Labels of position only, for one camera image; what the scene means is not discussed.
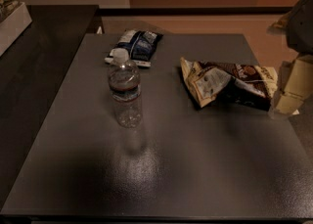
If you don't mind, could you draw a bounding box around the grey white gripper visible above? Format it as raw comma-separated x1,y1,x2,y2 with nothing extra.
272,0,313,115

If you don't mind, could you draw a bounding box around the clear plastic water bottle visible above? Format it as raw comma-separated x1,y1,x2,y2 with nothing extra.
108,48,142,128

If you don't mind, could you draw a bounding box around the brown cream snack bag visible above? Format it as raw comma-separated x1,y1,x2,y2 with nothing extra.
180,57,278,111

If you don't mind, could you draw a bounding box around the blue white snack bag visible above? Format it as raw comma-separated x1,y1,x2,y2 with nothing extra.
105,29,163,67

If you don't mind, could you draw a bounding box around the dark side table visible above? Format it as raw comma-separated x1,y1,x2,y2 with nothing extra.
0,5,98,209

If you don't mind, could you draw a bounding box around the white box at left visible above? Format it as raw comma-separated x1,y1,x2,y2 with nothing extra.
0,0,32,56

